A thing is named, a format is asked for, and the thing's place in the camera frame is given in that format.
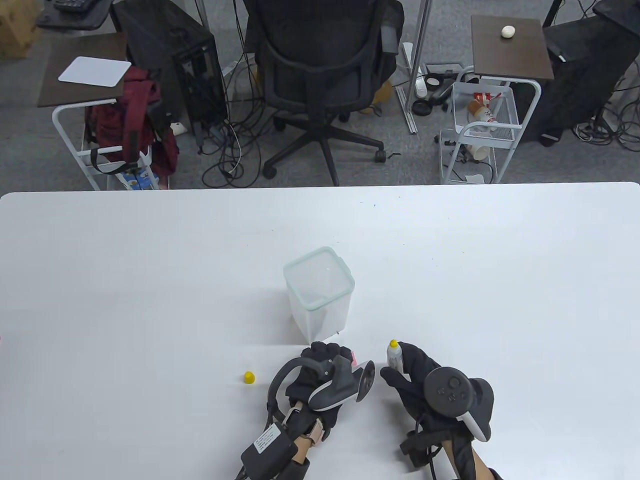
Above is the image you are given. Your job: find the person's right hand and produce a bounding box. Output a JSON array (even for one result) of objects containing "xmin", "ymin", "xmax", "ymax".
[{"xmin": 380, "ymin": 341, "xmax": 476, "ymax": 448}]

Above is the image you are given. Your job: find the person's left hand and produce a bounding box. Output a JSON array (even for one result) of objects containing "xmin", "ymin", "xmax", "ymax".
[{"xmin": 286, "ymin": 341, "xmax": 355, "ymax": 443}]

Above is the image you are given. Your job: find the clear plastic container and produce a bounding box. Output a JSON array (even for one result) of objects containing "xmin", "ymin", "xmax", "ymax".
[{"xmin": 283, "ymin": 246, "xmax": 356, "ymax": 346}]

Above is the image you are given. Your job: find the person's left forearm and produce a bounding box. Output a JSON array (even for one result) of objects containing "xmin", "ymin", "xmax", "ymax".
[{"xmin": 270, "ymin": 434, "xmax": 313, "ymax": 480}]

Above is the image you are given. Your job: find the black and white controller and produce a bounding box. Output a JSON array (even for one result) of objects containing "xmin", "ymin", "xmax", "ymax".
[
  {"xmin": 265, "ymin": 356, "xmax": 376, "ymax": 412},
  {"xmin": 424, "ymin": 367, "xmax": 495, "ymax": 442}
]

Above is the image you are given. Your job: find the pink wristwatch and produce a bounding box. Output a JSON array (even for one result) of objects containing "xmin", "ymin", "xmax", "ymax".
[{"xmin": 285, "ymin": 407, "xmax": 326, "ymax": 445}]

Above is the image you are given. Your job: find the black wrist battery box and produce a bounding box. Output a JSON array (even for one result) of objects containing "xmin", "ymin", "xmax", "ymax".
[{"xmin": 241, "ymin": 424, "xmax": 299, "ymax": 476}]

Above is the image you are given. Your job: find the blue snack box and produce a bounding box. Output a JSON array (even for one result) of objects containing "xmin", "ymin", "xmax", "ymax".
[{"xmin": 117, "ymin": 167, "xmax": 160, "ymax": 191}]

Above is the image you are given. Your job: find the orange and white paper cup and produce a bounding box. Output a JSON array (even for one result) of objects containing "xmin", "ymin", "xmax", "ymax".
[{"xmin": 467, "ymin": 99, "xmax": 498, "ymax": 126}]

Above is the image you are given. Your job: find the black office chair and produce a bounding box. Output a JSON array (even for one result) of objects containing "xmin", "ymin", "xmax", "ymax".
[{"xmin": 242, "ymin": 0, "xmax": 406, "ymax": 187}]

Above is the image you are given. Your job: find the dark red backpack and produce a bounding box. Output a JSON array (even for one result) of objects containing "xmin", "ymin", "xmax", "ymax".
[{"xmin": 84, "ymin": 67, "xmax": 180, "ymax": 177}]

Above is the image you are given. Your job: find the black computer tower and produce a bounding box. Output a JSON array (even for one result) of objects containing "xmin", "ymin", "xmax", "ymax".
[{"xmin": 110, "ymin": 0, "xmax": 230, "ymax": 136}]

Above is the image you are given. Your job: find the brown top side table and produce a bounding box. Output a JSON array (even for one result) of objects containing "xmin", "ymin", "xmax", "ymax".
[
  {"xmin": 37, "ymin": 34, "xmax": 161, "ymax": 192},
  {"xmin": 471, "ymin": 15, "xmax": 556, "ymax": 184}
]

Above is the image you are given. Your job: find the white rectangular pad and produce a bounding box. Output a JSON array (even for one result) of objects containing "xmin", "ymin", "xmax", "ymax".
[{"xmin": 58, "ymin": 56, "xmax": 132, "ymax": 88}]

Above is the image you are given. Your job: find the large black case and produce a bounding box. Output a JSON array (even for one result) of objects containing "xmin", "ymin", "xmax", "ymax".
[{"xmin": 510, "ymin": 0, "xmax": 640, "ymax": 147}]

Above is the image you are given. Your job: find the brown cardboard box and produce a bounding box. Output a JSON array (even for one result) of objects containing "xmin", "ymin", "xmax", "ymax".
[{"xmin": 0, "ymin": 10, "xmax": 41, "ymax": 60}]

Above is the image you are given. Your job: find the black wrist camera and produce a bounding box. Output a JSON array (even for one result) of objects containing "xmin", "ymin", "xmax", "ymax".
[{"xmin": 399, "ymin": 430, "xmax": 446, "ymax": 469}]

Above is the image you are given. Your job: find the tangle of black cables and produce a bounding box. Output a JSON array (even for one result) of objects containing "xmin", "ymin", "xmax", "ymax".
[
  {"xmin": 200, "ymin": 50, "xmax": 263, "ymax": 190},
  {"xmin": 572, "ymin": 75, "xmax": 640, "ymax": 151}
]

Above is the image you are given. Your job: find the white wire basket cart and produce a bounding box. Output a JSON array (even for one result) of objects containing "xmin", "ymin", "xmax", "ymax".
[{"xmin": 440, "ymin": 80, "xmax": 521, "ymax": 185}]

